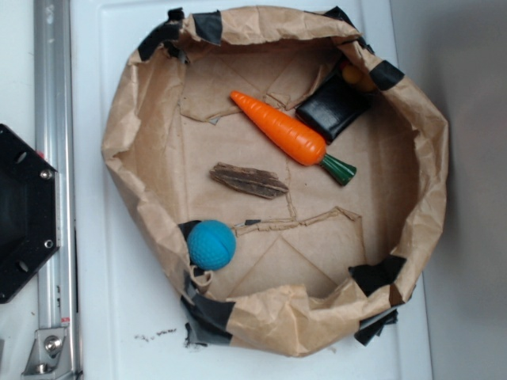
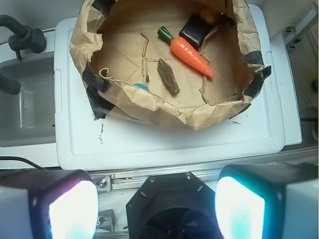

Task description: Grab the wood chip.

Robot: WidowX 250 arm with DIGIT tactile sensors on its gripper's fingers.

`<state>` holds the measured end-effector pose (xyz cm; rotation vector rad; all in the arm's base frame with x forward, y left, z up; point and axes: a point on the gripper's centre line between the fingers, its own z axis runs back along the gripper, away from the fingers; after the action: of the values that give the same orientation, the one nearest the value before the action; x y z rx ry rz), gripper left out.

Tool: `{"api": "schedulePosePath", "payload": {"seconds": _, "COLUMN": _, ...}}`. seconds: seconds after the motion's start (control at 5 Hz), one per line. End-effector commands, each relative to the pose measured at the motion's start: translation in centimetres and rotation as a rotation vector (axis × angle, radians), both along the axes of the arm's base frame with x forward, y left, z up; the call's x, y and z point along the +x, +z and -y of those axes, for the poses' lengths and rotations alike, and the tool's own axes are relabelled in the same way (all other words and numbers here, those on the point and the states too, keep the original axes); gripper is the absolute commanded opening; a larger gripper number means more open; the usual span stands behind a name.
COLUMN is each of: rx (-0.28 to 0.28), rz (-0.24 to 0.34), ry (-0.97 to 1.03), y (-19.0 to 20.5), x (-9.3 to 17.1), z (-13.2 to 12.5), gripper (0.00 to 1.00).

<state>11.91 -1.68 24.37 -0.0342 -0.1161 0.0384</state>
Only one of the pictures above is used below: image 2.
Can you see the black faucet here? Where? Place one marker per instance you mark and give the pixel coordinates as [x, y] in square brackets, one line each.
[24, 37]

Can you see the white plastic lid board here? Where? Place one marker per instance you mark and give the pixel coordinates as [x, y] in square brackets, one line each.
[84, 142]

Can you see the orange plastic carrot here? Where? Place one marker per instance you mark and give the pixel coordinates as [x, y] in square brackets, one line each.
[185, 52]

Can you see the black rectangular block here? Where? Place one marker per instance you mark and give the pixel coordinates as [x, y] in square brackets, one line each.
[195, 31]

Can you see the grey sink basin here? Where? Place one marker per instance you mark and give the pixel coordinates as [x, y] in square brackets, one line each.
[28, 117]

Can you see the yellow ball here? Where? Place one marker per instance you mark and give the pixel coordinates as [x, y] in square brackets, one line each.
[208, 15]

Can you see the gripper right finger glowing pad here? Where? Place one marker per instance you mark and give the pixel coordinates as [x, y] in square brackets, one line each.
[268, 201]

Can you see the brown paper bag tray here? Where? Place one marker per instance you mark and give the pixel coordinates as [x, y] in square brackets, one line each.
[185, 64]

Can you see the aluminium rail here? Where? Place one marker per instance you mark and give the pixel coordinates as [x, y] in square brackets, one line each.
[107, 181]

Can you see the metal corner bracket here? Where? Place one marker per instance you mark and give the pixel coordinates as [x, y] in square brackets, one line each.
[106, 220]

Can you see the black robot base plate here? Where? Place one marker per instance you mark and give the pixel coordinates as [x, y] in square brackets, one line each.
[173, 206]

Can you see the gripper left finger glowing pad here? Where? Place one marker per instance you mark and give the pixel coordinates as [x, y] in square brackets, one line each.
[47, 204]

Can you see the brown wood chip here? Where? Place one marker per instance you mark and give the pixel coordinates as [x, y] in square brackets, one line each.
[168, 77]

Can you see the blue ball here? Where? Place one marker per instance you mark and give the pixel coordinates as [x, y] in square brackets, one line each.
[142, 86]

